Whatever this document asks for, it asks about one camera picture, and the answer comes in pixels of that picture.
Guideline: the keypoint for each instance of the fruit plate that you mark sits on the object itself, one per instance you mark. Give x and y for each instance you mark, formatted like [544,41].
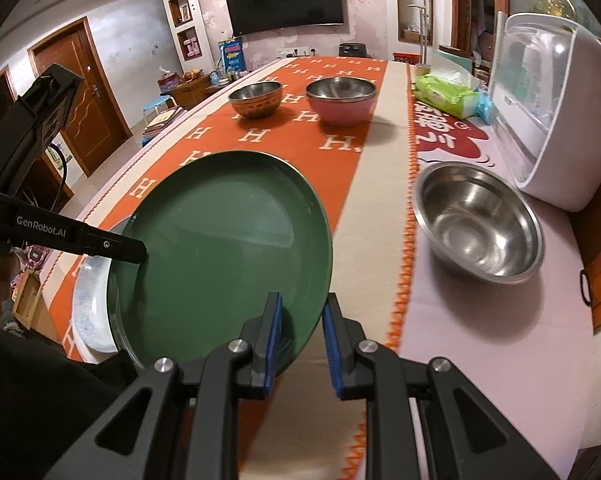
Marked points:
[190,75]

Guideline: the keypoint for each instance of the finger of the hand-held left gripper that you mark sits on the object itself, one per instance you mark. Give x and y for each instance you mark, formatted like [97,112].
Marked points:
[115,247]

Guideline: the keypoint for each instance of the black heater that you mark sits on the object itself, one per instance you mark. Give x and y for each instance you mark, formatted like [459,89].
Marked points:
[353,50]

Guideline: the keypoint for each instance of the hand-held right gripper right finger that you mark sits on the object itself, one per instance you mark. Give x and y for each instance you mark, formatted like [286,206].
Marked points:
[333,350]

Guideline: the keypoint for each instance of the wide steel bowl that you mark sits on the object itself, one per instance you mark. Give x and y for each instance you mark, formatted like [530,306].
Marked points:
[475,230]

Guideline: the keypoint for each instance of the red box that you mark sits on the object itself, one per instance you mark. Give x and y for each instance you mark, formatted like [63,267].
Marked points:
[405,57]

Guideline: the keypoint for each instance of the green plate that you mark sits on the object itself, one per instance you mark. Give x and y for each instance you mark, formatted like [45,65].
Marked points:
[220,240]

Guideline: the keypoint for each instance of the white sterilizer cabinet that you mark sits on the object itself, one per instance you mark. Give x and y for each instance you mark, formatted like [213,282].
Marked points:
[580,110]

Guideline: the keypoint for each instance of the pink figure block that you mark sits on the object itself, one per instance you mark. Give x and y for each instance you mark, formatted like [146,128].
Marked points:
[191,47]

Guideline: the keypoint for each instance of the small patterned steel bowl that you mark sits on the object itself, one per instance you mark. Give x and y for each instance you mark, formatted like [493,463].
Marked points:
[255,102]

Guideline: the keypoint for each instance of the brown wooden door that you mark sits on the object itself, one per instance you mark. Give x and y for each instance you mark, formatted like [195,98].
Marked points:
[90,110]

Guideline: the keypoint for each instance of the person's dark clothing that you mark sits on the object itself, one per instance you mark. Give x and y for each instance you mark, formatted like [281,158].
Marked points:
[40,410]

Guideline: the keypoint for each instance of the large white plate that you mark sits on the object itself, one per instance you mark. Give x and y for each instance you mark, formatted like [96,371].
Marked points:
[91,305]

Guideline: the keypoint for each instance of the wooden television cabinet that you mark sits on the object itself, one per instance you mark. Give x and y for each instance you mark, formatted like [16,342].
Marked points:
[190,92]

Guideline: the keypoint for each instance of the small round blue stool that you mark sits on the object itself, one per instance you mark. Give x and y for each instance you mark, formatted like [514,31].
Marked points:
[156,102]

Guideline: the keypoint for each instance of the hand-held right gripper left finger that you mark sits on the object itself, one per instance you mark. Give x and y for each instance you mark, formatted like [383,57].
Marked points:
[273,340]

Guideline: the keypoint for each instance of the wall socket strip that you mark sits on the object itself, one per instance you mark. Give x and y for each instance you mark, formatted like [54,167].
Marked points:
[295,51]

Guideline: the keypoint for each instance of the black television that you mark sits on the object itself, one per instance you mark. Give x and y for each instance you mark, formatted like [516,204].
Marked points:
[285,0]

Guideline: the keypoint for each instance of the stack of books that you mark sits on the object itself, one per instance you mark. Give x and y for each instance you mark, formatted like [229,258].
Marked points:
[163,122]

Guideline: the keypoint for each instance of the small blue packet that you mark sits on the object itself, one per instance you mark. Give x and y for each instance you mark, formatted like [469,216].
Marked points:
[485,107]

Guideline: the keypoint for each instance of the blue printed box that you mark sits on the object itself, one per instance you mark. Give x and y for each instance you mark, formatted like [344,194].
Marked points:
[232,55]

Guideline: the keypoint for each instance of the pink tissue box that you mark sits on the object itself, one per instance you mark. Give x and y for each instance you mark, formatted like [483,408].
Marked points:
[169,84]

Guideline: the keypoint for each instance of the green wet wipes packet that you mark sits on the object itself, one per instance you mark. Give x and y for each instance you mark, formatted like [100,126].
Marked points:
[440,95]

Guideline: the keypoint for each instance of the steel mop stand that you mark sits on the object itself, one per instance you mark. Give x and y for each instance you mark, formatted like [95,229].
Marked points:
[424,35]

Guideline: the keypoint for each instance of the pink steel bowl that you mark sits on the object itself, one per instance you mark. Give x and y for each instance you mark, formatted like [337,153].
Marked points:
[340,107]

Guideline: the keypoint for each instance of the wooden crate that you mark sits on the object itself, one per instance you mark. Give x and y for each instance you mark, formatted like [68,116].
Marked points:
[28,300]

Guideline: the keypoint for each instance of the orange printed blanket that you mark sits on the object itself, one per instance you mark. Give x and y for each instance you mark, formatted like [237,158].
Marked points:
[370,200]

